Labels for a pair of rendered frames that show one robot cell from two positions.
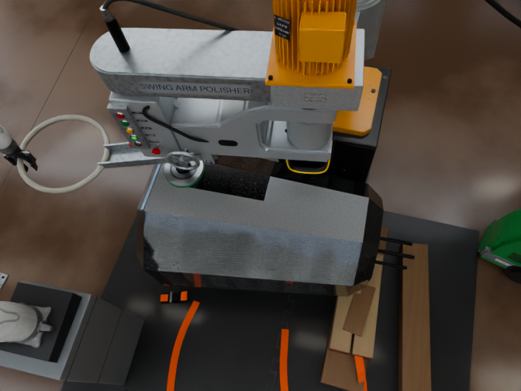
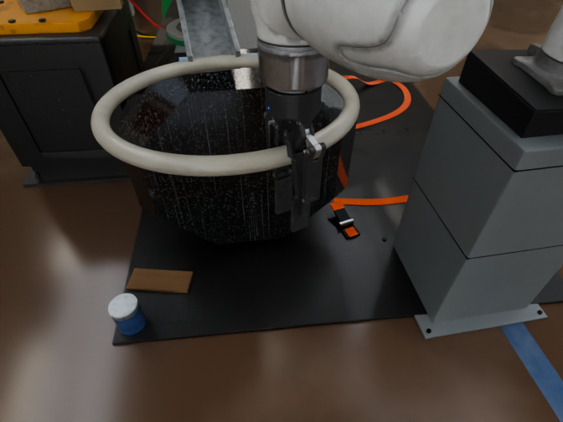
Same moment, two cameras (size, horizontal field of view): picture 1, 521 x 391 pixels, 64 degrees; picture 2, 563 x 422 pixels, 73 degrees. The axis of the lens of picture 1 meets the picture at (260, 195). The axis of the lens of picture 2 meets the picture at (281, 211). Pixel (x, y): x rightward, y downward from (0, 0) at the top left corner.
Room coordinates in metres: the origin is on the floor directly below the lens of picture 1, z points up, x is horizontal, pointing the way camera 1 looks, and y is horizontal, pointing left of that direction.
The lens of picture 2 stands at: (1.63, 1.62, 1.32)
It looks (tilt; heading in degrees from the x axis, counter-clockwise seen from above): 44 degrees down; 239
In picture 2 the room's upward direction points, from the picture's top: straight up
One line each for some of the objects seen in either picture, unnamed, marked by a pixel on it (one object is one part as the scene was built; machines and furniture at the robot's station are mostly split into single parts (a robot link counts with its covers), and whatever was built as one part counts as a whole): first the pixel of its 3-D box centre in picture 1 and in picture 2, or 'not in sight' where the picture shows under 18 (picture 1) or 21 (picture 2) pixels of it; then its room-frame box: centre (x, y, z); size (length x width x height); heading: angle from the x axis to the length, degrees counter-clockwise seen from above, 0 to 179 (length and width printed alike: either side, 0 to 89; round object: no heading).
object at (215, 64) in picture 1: (225, 68); not in sight; (1.08, 0.04, 1.66); 0.96 x 0.25 x 0.17; 73
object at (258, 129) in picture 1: (246, 123); not in sight; (1.06, 0.01, 1.35); 0.74 x 0.23 x 0.49; 73
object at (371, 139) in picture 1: (330, 132); (78, 90); (1.57, -0.56, 0.37); 0.66 x 0.66 x 0.74; 65
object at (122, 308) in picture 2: not in sight; (127, 314); (1.73, 0.70, 0.08); 0.10 x 0.10 x 0.13
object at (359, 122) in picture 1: (335, 95); (46, 9); (1.57, -0.56, 0.76); 0.49 x 0.49 x 0.05; 65
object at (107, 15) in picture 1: (115, 29); not in sight; (1.18, 0.38, 1.82); 0.04 x 0.04 x 0.17
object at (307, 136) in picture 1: (308, 118); not in sight; (1.00, -0.25, 1.39); 0.19 x 0.19 x 0.20
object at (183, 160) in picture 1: (184, 153); not in sight; (1.04, 0.30, 1.24); 0.15 x 0.10 x 0.15; 73
